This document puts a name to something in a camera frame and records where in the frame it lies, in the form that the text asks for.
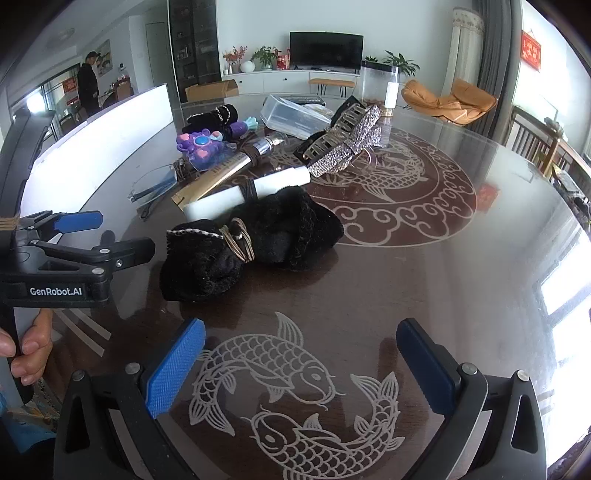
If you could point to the orange bench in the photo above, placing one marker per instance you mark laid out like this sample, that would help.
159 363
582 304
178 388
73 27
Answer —
331 83

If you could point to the cardboard box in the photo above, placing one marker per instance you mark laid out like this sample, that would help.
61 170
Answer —
210 90

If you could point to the red ornament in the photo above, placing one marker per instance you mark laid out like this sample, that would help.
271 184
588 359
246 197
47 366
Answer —
282 61

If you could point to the white round vase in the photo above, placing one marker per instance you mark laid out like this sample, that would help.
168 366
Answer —
247 66

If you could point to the large green potted plant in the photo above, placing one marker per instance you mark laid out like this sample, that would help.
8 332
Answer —
401 62

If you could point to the person's left hand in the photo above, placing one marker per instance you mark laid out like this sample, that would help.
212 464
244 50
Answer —
32 350

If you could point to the grey curtain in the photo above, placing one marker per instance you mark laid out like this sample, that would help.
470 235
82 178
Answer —
496 60

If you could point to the bundle of thin sticks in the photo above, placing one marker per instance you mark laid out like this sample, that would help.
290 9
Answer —
182 168

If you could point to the purple bottle with teal cap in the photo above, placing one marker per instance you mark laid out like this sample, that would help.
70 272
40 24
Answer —
240 127

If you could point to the small black pouch with pearls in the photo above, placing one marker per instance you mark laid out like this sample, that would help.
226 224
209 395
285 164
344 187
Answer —
210 120

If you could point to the rimless eyeglasses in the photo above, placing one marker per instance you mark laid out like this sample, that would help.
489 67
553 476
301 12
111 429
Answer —
152 189

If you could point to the white tv cabinet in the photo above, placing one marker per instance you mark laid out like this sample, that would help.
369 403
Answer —
277 82

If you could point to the black television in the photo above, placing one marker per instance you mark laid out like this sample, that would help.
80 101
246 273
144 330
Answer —
325 50

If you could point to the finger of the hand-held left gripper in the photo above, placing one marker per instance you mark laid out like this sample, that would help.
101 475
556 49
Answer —
134 251
78 220

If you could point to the red wall decoration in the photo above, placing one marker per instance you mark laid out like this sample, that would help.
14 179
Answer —
531 48

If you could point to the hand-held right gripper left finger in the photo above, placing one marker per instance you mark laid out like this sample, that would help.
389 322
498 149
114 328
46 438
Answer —
175 369

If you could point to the purple bear toy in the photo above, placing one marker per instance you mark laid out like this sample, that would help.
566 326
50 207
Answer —
201 147

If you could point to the clear plastic box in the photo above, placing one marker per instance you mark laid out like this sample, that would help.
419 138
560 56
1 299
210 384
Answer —
291 117

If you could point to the framed wall picture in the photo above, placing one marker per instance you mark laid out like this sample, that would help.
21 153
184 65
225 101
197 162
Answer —
105 57

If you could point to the leafy potted plant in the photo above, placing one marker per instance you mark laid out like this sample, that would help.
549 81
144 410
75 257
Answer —
265 56

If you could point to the black fuzzy headband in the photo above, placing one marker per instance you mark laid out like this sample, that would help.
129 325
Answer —
286 226

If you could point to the white panel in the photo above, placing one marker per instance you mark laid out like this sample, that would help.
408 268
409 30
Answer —
106 134

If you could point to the glittery bow hair clip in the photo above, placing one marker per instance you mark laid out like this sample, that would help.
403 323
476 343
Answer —
351 143

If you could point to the orange lounge chair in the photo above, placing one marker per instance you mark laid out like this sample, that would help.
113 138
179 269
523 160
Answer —
443 101

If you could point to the wooden chair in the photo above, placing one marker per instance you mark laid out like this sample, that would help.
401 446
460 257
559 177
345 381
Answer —
538 138

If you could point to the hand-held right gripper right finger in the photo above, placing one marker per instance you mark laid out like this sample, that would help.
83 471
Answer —
425 369

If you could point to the clear plastic jar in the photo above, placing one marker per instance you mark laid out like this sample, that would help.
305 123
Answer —
378 85

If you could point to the black display cabinet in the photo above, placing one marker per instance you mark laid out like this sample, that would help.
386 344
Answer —
194 41

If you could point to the red flower bouquet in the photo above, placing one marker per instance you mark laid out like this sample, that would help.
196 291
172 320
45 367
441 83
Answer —
234 55

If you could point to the white roll with black band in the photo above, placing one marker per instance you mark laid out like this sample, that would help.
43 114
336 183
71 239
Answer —
231 196

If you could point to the silver perfume bottle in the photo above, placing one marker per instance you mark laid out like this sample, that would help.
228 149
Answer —
268 144

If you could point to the black printed box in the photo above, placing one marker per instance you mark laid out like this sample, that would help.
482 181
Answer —
302 98

